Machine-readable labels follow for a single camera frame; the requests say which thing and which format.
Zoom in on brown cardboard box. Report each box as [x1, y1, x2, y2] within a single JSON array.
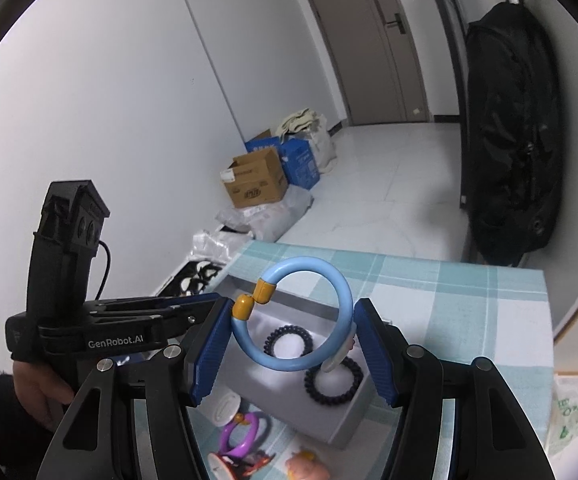
[[219, 148, 288, 208]]

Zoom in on white green plastic bag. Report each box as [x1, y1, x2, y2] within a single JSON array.
[[546, 375, 578, 457]]

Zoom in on person's left hand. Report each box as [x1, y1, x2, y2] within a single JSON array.
[[12, 361, 74, 431]]

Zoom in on grey open cardboard box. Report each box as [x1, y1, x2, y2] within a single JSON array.
[[213, 272, 400, 448]]

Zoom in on pink pig toy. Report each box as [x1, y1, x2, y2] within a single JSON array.
[[285, 451, 330, 480]]

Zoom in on grey plastic mailer bags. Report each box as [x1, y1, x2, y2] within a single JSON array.
[[190, 184, 314, 264]]

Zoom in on grey door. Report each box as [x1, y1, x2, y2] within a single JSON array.
[[307, 0, 430, 126]]

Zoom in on blue cardboard box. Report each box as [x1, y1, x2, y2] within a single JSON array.
[[245, 130, 321, 190]]

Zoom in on purple ring bracelet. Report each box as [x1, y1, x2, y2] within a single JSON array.
[[218, 410, 273, 460]]

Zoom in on black white sneakers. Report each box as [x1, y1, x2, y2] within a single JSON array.
[[158, 260, 223, 297]]

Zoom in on light blue bangle bracelet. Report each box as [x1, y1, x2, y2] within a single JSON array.
[[229, 256, 355, 373]]

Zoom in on teal plaid tablecloth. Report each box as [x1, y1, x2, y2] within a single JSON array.
[[211, 242, 554, 479]]

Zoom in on penguin badge with red trim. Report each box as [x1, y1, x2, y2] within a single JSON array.
[[207, 451, 275, 480]]

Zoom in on white oval hair clip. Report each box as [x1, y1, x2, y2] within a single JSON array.
[[199, 385, 241, 427]]

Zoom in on white tote bag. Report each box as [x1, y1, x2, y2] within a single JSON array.
[[274, 108, 337, 174]]

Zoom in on black hanging garment bag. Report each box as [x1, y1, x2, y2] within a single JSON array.
[[466, 2, 564, 266]]

